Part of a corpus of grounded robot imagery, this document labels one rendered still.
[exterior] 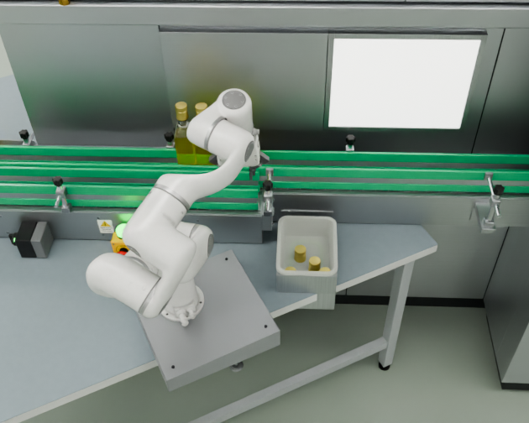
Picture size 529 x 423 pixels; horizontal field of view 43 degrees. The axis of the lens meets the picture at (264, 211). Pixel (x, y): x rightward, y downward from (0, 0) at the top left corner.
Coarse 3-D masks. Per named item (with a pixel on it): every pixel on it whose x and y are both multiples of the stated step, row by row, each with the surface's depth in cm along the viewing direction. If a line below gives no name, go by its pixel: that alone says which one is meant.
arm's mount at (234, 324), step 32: (224, 256) 196; (224, 288) 188; (160, 320) 182; (192, 320) 181; (224, 320) 180; (256, 320) 180; (160, 352) 175; (192, 352) 174; (224, 352) 173; (256, 352) 179
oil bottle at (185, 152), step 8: (176, 128) 194; (184, 128) 193; (176, 136) 194; (184, 136) 194; (176, 144) 196; (184, 144) 196; (192, 144) 196; (176, 152) 199; (184, 152) 198; (192, 152) 198; (184, 160) 201; (192, 160) 200
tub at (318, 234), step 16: (288, 224) 204; (304, 224) 204; (320, 224) 203; (336, 224) 200; (288, 240) 206; (304, 240) 205; (320, 240) 205; (336, 240) 196; (288, 256) 201; (320, 256) 201; (336, 256) 191; (288, 272) 188; (304, 272) 188; (320, 272) 188; (336, 272) 188
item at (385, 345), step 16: (400, 272) 218; (400, 288) 222; (400, 304) 230; (400, 320) 238; (384, 336) 247; (352, 352) 243; (368, 352) 245; (384, 352) 252; (320, 368) 239; (336, 368) 242; (384, 368) 260; (288, 384) 235; (304, 384) 239; (240, 400) 231; (256, 400) 231; (208, 416) 227; (224, 416) 228
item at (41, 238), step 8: (24, 224) 203; (32, 224) 203; (40, 224) 203; (48, 224) 205; (24, 232) 201; (32, 232) 201; (40, 232) 201; (48, 232) 205; (16, 240) 199; (24, 240) 199; (32, 240) 199; (40, 240) 199; (48, 240) 205; (24, 248) 202; (32, 248) 201; (40, 248) 201; (48, 248) 205; (24, 256) 204; (32, 256) 204; (40, 256) 204
